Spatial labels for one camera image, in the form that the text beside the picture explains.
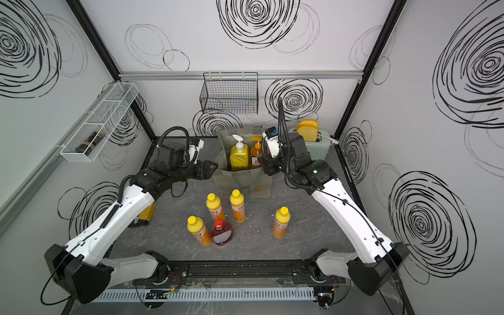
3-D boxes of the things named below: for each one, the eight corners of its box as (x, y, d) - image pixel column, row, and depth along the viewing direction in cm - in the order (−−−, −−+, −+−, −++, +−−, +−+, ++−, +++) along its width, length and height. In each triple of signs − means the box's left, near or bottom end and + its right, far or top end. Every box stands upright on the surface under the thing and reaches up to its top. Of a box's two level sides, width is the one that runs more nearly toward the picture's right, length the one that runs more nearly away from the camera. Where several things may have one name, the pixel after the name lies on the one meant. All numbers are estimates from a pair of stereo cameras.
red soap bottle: (215, 244, 82) (208, 230, 68) (224, 231, 85) (219, 215, 72) (224, 250, 80) (217, 237, 67) (232, 237, 84) (228, 222, 70)
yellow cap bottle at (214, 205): (215, 227, 87) (205, 204, 69) (216, 218, 90) (207, 193, 72) (225, 227, 87) (218, 204, 69) (226, 218, 90) (219, 193, 72)
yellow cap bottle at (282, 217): (272, 239, 84) (277, 217, 66) (271, 229, 87) (276, 206, 69) (283, 239, 84) (291, 217, 66) (282, 229, 87) (289, 206, 69)
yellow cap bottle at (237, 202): (234, 223, 88) (229, 199, 70) (234, 214, 91) (230, 189, 73) (244, 223, 88) (242, 199, 70) (245, 214, 91) (242, 189, 73)
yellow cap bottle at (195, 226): (200, 247, 82) (185, 227, 64) (202, 237, 84) (187, 215, 67) (213, 247, 82) (202, 227, 64) (215, 237, 84) (204, 215, 67)
